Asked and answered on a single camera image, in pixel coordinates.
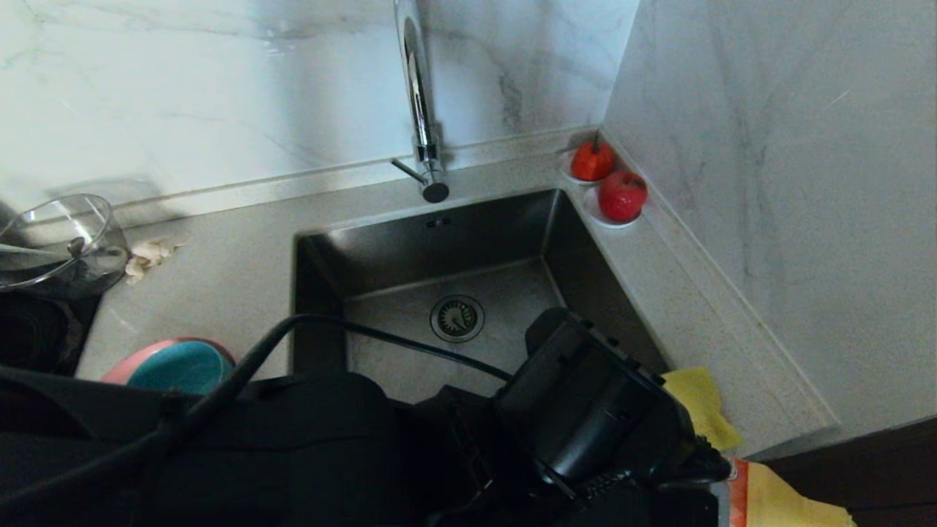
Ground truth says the yellow green sponge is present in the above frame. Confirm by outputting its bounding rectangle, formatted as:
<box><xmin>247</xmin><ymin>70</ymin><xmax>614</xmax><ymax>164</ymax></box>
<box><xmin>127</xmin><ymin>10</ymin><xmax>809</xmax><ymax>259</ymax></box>
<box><xmin>662</xmin><ymin>367</ymin><xmax>744</xmax><ymax>452</ymax></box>

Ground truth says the orange dish soap bottle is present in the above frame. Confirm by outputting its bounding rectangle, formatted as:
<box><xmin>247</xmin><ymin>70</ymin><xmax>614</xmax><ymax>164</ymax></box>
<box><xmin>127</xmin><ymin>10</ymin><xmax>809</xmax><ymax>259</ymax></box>
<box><xmin>714</xmin><ymin>457</ymin><xmax>857</xmax><ymax>527</ymax></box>

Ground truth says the stainless steel sink basin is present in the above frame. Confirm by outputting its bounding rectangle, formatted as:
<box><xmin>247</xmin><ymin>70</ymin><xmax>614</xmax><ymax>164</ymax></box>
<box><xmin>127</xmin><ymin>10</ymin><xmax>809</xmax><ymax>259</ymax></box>
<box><xmin>291</xmin><ymin>188</ymin><xmax>671</xmax><ymax>405</ymax></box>

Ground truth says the round metal drain strainer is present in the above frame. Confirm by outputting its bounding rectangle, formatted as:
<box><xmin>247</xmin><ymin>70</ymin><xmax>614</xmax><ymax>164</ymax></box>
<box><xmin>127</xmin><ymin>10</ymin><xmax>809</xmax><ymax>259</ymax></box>
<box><xmin>430</xmin><ymin>294</ymin><xmax>485</xmax><ymax>343</ymax></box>

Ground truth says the red apple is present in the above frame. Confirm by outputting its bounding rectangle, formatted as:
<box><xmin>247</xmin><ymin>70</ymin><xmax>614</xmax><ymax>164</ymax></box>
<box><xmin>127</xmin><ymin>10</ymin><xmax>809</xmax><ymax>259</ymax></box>
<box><xmin>598</xmin><ymin>170</ymin><xmax>649</xmax><ymax>223</ymax></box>

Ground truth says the red tomato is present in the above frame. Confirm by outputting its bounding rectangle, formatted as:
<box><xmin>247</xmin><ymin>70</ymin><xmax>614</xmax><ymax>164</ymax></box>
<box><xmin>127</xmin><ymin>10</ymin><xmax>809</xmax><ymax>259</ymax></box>
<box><xmin>571</xmin><ymin>139</ymin><xmax>616</xmax><ymax>182</ymax></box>

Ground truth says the chrome faucet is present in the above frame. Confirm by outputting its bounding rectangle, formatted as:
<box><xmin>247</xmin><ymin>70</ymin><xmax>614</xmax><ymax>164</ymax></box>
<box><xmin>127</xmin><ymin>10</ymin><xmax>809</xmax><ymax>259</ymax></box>
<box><xmin>390</xmin><ymin>0</ymin><xmax>451</xmax><ymax>203</ymax></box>

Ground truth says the teal bowl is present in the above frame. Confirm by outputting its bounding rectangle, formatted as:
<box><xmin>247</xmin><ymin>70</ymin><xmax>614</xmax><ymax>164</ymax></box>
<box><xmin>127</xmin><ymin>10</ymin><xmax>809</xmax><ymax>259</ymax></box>
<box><xmin>128</xmin><ymin>341</ymin><xmax>236</xmax><ymax>396</ymax></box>

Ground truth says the crumpled paper scrap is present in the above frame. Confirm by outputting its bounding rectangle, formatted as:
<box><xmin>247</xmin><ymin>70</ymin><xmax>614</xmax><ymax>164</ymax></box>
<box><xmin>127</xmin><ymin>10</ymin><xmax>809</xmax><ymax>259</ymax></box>
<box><xmin>123</xmin><ymin>240</ymin><xmax>178</xmax><ymax>285</ymax></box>

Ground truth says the pink plate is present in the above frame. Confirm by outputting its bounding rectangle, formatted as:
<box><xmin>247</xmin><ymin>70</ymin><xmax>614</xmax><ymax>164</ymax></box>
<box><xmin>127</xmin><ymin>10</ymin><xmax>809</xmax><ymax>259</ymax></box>
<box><xmin>101</xmin><ymin>337</ymin><xmax>236</xmax><ymax>386</ymax></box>

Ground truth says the clear glass bowl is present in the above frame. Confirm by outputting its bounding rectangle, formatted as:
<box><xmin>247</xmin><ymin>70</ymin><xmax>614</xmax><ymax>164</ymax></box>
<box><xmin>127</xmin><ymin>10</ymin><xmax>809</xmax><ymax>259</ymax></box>
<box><xmin>0</xmin><ymin>193</ymin><xmax>131</xmax><ymax>295</ymax></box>

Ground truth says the black cooktop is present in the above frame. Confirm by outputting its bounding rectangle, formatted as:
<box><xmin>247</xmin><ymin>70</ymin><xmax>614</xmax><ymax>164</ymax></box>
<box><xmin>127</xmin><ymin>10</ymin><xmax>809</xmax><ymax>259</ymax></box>
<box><xmin>0</xmin><ymin>289</ymin><xmax>101</xmax><ymax>375</ymax></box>

